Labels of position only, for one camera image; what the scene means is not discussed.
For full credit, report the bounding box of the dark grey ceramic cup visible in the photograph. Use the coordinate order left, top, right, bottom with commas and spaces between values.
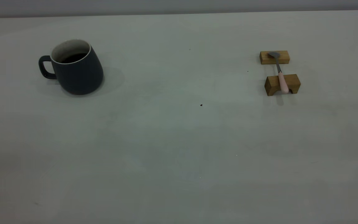
39, 39, 104, 95

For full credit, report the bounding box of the pink handled metal spoon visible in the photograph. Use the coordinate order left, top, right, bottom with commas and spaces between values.
268, 52, 290, 94

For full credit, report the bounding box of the arched wooden block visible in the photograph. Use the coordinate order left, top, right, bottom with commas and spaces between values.
264, 74, 301, 96

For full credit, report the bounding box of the flat rectangular wooden block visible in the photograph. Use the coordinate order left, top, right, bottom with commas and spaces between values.
260, 50, 290, 65

